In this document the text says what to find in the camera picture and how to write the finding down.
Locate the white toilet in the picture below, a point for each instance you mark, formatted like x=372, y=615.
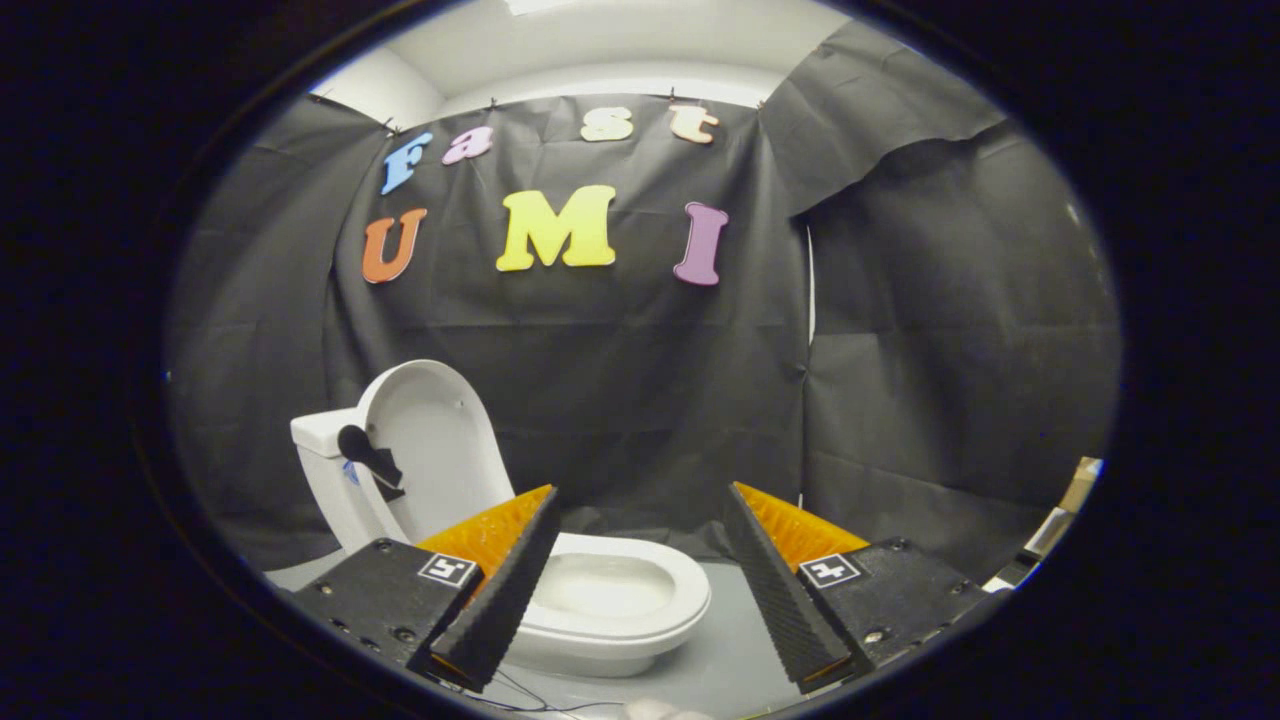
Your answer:
x=610, y=655

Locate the black lid pull tab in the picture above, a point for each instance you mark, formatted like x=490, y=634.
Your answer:
x=368, y=455

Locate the brown cardboard box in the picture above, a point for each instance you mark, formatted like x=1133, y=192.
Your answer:
x=1082, y=482

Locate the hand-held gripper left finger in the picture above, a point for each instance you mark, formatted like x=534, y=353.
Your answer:
x=500, y=595

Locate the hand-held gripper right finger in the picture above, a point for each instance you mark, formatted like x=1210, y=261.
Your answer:
x=780, y=600

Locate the white toilet lid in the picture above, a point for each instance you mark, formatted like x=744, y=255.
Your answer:
x=440, y=440

